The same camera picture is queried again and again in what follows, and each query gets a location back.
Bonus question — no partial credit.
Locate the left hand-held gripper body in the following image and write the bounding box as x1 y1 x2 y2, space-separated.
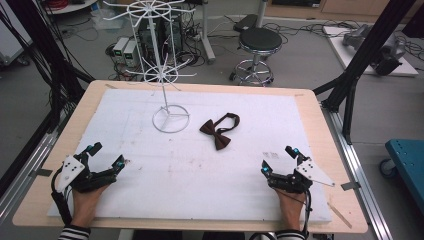
54 153 119 194

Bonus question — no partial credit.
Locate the person's left hand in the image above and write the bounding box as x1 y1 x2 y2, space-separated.
70 184 110 229

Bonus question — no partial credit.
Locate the aluminium rail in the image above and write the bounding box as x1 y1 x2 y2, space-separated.
0 109 69 223
320 105 395 240

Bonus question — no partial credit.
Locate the thin wooden stick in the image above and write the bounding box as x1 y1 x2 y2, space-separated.
326 201 353 230

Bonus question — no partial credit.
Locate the black round stool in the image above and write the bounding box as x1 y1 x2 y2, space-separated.
228 26 284 87

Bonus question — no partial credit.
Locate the grey bench power supply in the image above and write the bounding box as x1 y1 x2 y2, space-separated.
112 36 130 64
123 40 140 68

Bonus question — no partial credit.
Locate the grey table leg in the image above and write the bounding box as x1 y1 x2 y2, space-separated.
199 0 217 65

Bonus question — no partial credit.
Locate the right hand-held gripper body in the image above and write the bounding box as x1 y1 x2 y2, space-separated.
266 158 336 195

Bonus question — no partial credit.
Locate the round white table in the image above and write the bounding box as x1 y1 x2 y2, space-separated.
42 0 98 16

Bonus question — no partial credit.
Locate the grey machine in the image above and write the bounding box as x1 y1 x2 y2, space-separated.
341 23 407 77

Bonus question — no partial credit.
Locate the grey tape strip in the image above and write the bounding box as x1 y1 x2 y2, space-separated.
28 167 54 178
340 181 362 192

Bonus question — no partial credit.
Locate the person's right hand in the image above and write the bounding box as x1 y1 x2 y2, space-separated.
273 187 307 232

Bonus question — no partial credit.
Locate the white foam mat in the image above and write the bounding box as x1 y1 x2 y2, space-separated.
47 87 333 224

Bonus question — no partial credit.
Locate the blue cart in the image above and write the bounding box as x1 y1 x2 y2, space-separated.
379 138 424 215

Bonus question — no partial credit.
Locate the white floor platform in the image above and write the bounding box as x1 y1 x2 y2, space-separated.
321 25 420 78

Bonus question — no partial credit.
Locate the black metal frame post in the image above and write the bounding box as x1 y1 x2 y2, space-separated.
5 0 95 135
312 0 418 145

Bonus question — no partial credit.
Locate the white wire display rack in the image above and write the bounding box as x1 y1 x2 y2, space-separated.
102 0 198 135

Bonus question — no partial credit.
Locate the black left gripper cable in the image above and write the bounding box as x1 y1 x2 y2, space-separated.
50 165 73 227

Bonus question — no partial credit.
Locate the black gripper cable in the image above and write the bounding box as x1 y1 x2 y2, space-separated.
300 189 314 240
50 165 73 227

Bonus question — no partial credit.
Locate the black computer tower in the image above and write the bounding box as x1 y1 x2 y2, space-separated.
137 15 183 65

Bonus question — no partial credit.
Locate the brown bow tie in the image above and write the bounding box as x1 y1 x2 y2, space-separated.
199 112 241 151

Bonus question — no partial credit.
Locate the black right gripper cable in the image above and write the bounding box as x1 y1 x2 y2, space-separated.
300 189 314 240

